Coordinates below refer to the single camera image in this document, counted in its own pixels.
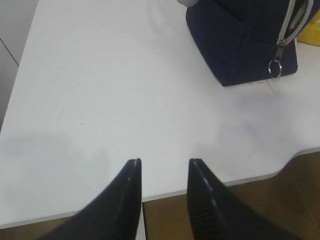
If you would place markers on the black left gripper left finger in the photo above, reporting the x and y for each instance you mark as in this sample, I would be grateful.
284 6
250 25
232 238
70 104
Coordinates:
113 215

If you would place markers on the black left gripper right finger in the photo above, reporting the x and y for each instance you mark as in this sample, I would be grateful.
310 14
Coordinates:
215 213

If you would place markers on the navy blue zip bag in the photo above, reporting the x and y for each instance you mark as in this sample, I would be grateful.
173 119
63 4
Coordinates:
244 41

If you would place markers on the yellow banana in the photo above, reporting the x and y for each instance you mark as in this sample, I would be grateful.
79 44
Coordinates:
310 34

